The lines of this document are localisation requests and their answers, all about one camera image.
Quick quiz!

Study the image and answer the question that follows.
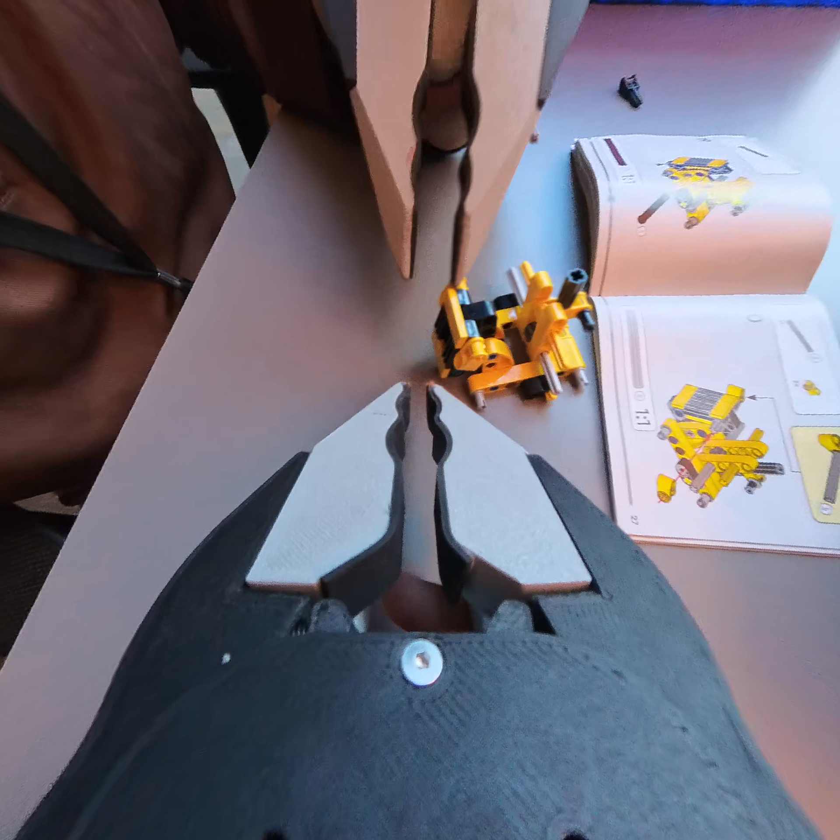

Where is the blue plastic bin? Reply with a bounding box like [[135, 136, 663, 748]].
[[591, 0, 840, 7]]

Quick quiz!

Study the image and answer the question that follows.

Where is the black strap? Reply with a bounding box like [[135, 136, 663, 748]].
[[0, 98, 195, 294]]

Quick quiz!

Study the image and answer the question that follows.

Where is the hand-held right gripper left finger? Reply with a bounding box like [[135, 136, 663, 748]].
[[245, 382, 412, 616]]

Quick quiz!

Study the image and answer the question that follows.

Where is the yellow and black lego model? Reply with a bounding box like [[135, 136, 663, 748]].
[[430, 259, 598, 412]]

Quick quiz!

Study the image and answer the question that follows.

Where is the lego instruction booklet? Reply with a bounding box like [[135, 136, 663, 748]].
[[570, 133, 840, 559]]

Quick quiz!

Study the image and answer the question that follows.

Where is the person's brown clothing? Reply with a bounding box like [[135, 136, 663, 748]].
[[0, 0, 237, 508]]

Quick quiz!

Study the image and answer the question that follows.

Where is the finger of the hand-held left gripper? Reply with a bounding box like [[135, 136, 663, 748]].
[[451, 0, 553, 283], [350, 0, 435, 281]]

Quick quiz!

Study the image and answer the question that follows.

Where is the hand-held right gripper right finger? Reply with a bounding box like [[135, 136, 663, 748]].
[[425, 385, 596, 619]]

